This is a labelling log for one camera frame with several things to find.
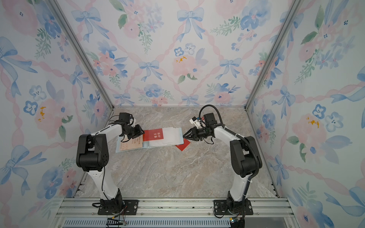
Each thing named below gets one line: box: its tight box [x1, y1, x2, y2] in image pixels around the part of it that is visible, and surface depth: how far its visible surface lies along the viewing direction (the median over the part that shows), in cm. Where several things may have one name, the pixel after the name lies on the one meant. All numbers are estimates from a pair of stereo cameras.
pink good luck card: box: [119, 134, 144, 152], surface depth 97 cm
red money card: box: [174, 137, 191, 152], surface depth 100 cm
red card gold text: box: [142, 128, 164, 142], surface depth 102 cm
